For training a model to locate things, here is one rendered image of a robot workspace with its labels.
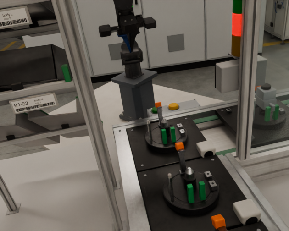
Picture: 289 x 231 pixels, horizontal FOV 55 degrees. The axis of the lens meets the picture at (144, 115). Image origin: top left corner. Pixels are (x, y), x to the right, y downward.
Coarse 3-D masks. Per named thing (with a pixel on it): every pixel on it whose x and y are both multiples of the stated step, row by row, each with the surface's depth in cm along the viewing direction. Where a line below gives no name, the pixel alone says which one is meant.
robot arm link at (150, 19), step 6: (132, 6) 87; (126, 12) 87; (144, 18) 92; (150, 18) 91; (108, 24) 92; (144, 24) 90; (150, 24) 89; (102, 30) 88; (108, 30) 88; (114, 30) 91; (102, 36) 89
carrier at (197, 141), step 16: (128, 128) 100; (144, 128) 99; (160, 128) 94; (176, 128) 93; (192, 128) 95; (144, 144) 91; (160, 144) 86; (192, 144) 87; (208, 144) 83; (144, 160) 84; (160, 160) 83; (176, 160) 82
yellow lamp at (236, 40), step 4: (232, 36) 66; (236, 36) 65; (232, 40) 67; (236, 40) 65; (240, 40) 65; (232, 44) 67; (236, 44) 66; (232, 48) 68; (236, 48) 66; (232, 52) 68; (236, 52) 67
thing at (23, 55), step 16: (32, 48) 56; (48, 48) 56; (0, 64) 57; (16, 64) 57; (32, 64) 57; (48, 64) 57; (0, 80) 57; (16, 80) 57; (32, 80) 57; (48, 80) 57
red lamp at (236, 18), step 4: (232, 16) 65; (236, 16) 63; (240, 16) 62; (232, 20) 65; (236, 20) 63; (240, 20) 63; (232, 24) 65; (236, 24) 64; (240, 24) 63; (232, 28) 66; (236, 28) 64; (240, 28) 64; (232, 32) 66; (236, 32) 65; (240, 32) 64
